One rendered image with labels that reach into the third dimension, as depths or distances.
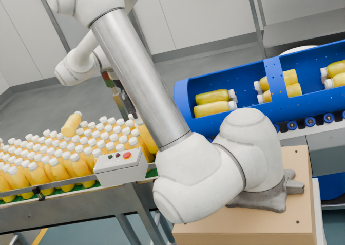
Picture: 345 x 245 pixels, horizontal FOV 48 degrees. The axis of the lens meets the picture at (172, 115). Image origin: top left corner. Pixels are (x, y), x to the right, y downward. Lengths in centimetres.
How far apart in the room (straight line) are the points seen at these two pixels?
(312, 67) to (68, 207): 135
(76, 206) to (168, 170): 110
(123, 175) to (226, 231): 65
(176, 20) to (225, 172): 435
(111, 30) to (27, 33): 530
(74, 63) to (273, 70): 79
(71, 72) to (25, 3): 462
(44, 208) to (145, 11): 370
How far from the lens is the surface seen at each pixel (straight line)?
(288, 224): 113
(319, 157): 185
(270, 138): 107
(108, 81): 220
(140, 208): 181
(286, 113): 167
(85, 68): 150
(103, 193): 192
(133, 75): 99
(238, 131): 104
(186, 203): 97
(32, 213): 217
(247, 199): 118
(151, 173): 184
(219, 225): 116
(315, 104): 167
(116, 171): 165
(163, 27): 535
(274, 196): 117
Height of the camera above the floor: 195
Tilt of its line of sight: 28 degrees down
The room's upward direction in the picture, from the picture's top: 21 degrees counter-clockwise
